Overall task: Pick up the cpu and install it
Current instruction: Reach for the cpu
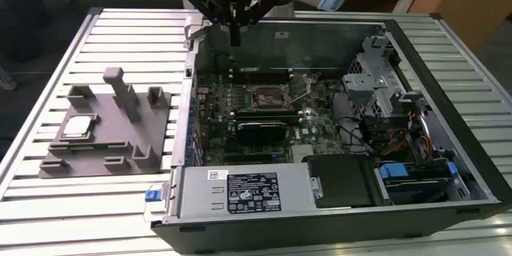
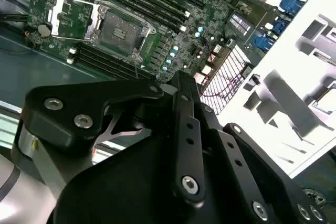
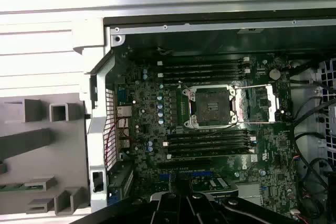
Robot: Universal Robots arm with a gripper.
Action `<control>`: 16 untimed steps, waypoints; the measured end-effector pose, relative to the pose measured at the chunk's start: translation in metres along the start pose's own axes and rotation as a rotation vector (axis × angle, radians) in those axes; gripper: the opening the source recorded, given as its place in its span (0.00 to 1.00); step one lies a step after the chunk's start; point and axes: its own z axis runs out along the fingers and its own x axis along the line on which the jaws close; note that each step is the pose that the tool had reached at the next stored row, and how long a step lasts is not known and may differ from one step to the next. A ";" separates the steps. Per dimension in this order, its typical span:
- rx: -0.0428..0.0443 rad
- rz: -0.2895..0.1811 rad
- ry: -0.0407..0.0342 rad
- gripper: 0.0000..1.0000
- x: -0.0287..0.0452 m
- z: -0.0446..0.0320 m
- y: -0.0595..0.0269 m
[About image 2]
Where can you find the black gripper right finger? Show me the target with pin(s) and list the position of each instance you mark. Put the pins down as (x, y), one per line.
(236, 155)

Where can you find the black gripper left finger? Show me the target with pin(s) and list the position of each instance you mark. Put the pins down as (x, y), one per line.
(65, 98)

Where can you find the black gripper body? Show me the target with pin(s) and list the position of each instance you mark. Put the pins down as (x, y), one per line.
(126, 190)

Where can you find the metal socket cover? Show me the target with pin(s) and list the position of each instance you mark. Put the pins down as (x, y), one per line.
(56, 28)

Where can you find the silver CPU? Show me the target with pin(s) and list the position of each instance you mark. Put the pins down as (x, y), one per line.
(326, 100)

